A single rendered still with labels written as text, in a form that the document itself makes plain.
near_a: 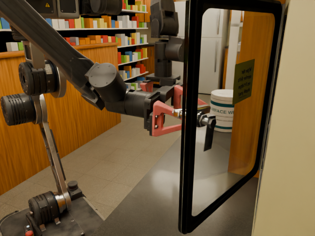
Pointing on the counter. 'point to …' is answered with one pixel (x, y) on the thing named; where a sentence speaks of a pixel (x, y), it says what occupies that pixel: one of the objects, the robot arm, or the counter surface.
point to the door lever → (177, 113)
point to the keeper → (266, 142)
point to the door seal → (198, 96)
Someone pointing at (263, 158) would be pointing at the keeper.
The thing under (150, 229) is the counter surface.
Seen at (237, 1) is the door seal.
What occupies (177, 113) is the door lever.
